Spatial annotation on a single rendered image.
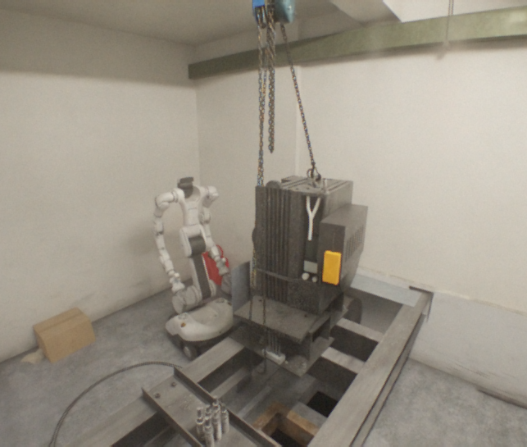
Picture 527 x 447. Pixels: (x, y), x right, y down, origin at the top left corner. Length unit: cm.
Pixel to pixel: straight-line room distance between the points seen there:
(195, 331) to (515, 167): 265
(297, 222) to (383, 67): 153
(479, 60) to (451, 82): 21
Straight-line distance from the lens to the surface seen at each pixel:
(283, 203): 167
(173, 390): 175
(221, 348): 195
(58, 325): 331
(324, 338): 202
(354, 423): 163
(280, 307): 186
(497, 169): 250
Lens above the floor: 193
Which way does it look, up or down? 18 degrees down
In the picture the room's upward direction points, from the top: straight up
